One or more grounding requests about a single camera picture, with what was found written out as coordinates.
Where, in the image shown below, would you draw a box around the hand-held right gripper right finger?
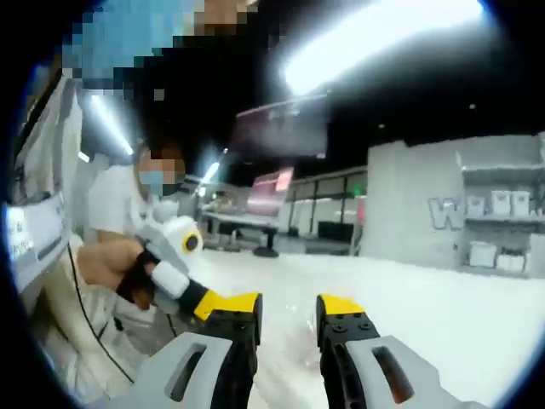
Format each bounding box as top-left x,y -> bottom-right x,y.
317,293 -> 459,409

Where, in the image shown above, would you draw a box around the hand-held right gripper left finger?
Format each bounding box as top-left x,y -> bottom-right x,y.
135,292 -> 263,409

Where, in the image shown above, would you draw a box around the person's left hand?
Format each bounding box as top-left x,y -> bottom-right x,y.
78,237 -> 157,310

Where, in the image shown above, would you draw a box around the grey work table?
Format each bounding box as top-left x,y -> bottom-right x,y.
202,210 -> 278,233

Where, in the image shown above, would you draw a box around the pink monitor on stand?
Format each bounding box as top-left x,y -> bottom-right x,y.
249,166 -> 295,222

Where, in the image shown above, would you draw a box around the operator in white coat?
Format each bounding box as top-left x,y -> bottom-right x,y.
14,76 -> 175,401

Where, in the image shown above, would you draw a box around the black floor monitor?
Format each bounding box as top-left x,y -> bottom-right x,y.
317,220 -> 354,244

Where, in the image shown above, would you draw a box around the white chest device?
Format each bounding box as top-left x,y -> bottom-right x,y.
3,191 -> 70,276

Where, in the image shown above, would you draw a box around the hanging ceiling screen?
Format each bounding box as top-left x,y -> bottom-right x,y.
232,91 -> 333,158

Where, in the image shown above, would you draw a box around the grey low cabinet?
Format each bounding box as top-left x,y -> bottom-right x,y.
525,233 -> 545,278

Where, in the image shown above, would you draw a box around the rows of white storage bins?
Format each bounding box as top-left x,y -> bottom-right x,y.
468,189 -> 533,274

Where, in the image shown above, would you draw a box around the grey shelf unit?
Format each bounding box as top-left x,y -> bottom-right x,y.
457,131 -> 545,278

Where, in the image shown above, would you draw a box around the wide ceiling light band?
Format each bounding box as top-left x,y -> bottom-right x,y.
274,0 -> 486,97

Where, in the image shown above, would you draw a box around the black cable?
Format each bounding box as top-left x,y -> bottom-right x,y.
66,245 -> 129,381

